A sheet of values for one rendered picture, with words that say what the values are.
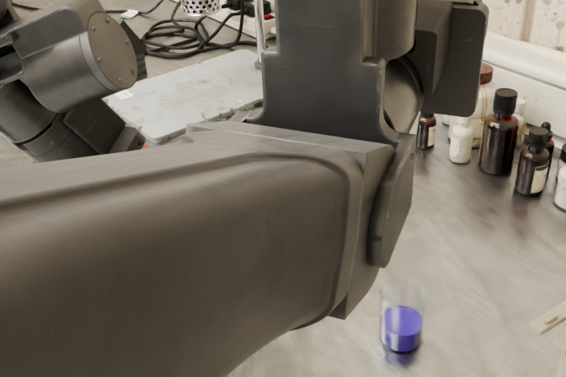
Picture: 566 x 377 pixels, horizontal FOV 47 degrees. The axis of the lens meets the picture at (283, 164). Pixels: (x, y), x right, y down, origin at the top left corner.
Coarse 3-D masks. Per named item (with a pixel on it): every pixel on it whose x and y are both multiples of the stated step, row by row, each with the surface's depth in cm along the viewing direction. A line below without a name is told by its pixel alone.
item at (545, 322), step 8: (560, 304) 48; (552, 312) 48; (560, 312) 48; (536, 320) 47; (544, 320) 47; (552, 320) 47; (560, 320) 47; (536, 328) 46; (544, 328) 46; (552, 328) 47; (560, 336) 46; (552, 344) 46; (560, 344) 45; (560, 360) 50; (560, 368) 50; (560, 376) 51
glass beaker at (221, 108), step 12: (216, 96) 72; (228, 96) 72; (240, 96) 71; (204, 108) 71; (216, 108) 72; (228, 108) 73; (240, 108) 72; (252, 108) 70; (204, 120) 70; (216, 120) 73
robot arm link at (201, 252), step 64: (192, 128) 23; (256, 128) 25; (0, 192) 10; (64, 192) 11; (128, 192) 12; (192, 192) 13; (256, 192) 15; (320, 192) 18; (0, 256) 8; (64, 256) 9; (128, 256) 10; (192, 256) 12; (256, 256) 15; (320, 256) 19; (0, 320) 7; (64, 320) 9; (128, 320) 10; (192, 320) 13; (256, 320) 16; (320, 320) 20
